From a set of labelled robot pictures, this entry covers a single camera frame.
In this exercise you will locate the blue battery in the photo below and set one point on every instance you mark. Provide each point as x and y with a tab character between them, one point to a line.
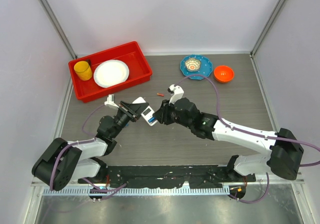
151	120

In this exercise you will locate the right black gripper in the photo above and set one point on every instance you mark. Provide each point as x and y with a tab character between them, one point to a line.
162	115

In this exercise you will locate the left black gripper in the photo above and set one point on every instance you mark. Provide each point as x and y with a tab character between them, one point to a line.
133	111

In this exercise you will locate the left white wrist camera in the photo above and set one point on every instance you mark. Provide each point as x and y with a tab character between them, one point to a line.
110	102

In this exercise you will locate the white remote control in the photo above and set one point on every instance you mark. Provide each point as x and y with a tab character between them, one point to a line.
147	113

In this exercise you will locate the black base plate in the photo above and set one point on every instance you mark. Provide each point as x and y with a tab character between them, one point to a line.
169	176

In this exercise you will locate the white paper plate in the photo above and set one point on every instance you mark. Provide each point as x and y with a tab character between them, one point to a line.
110	73

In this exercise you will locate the orange bowl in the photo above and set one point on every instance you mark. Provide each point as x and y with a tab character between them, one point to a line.
223	74

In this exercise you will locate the white slotted cable duct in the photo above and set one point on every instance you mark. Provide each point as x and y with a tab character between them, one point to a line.
183	191

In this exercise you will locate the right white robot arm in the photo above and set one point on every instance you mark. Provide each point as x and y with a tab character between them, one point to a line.
276	152

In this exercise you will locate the red plastic bin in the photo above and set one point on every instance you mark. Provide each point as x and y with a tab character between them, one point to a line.
130	53

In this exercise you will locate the small patterned bowl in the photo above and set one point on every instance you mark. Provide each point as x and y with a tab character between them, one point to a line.
192	64

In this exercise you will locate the yellow cup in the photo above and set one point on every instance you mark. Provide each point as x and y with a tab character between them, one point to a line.
83	70

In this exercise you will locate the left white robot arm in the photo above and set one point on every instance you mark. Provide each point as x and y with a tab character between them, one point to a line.
65	161

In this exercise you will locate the blue plate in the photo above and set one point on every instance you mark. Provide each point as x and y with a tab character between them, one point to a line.
206	67

